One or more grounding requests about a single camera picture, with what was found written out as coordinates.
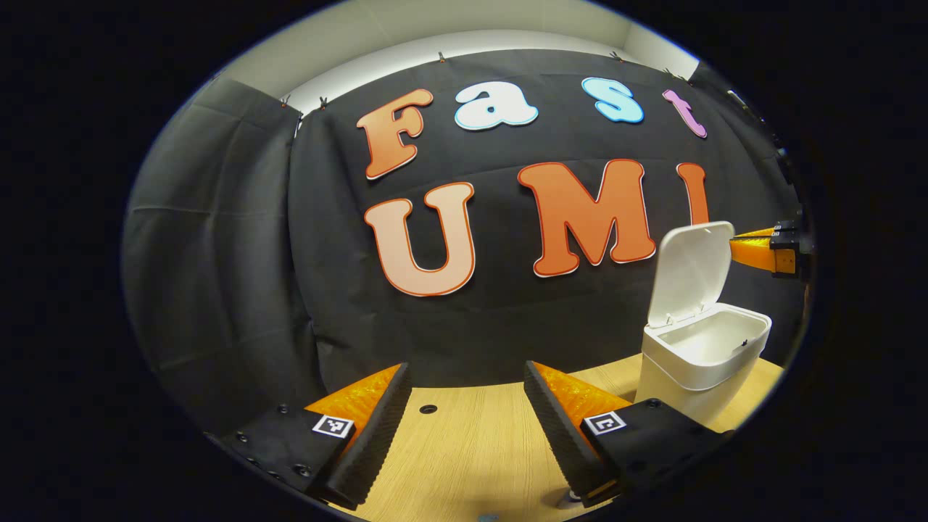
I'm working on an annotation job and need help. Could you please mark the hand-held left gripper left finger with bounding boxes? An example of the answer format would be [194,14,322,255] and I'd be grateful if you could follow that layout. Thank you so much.
[217,362,413,510]

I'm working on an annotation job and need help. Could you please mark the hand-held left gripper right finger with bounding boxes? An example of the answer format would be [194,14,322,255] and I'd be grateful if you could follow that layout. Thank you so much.
[523,360,733,508]

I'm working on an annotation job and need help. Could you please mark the white desktop garbage bin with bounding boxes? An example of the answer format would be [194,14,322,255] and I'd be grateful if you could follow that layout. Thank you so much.
[634,221,773,427]

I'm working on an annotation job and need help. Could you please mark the wooden desktop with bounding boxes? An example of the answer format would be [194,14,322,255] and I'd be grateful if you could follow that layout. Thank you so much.
[341,353,787,522]

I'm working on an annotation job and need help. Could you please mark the black backdrop cloth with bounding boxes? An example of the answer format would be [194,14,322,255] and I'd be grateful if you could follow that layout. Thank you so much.
[122,49,809,436]

